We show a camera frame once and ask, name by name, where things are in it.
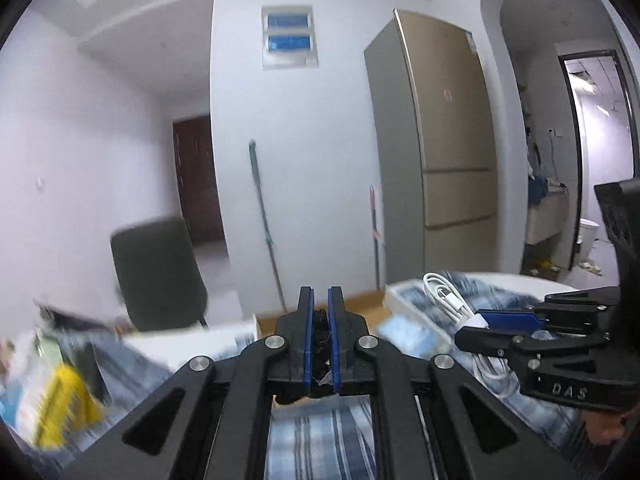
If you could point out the blue baby wipes pack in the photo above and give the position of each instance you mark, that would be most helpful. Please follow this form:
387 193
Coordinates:
408 337

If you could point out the gold three-door refrigerator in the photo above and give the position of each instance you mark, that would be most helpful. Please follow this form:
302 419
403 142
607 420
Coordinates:
436 148

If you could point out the yellow packet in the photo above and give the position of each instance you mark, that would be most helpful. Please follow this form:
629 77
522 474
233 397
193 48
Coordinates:
66 407

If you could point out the clear plastic bag items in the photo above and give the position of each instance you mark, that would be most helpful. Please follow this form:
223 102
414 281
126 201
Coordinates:
31 368

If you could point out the blue plaid shirt cloth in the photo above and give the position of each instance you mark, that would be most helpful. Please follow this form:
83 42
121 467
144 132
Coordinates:
330 438

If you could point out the white toilet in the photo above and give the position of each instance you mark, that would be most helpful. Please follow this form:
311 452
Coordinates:
588 231

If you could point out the wall electrical panel box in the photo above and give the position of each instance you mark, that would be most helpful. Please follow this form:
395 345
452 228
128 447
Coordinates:
288 37

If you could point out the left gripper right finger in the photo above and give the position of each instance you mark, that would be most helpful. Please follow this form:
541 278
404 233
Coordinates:
431 419

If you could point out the white cardboard tray box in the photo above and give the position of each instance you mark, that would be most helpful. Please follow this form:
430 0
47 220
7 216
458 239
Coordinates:
375 307

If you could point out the dark brown door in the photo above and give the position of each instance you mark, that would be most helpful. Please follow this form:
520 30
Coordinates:
196 175

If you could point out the right hand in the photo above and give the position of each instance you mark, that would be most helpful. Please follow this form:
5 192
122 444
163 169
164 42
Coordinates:
604 428

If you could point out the dark grey chair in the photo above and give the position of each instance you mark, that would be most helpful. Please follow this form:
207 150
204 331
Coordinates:
158 275

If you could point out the grey green mop handle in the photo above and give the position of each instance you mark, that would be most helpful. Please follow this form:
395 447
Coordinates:
257 179

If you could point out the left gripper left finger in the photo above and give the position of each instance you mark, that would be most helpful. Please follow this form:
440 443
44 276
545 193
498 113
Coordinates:
210 420

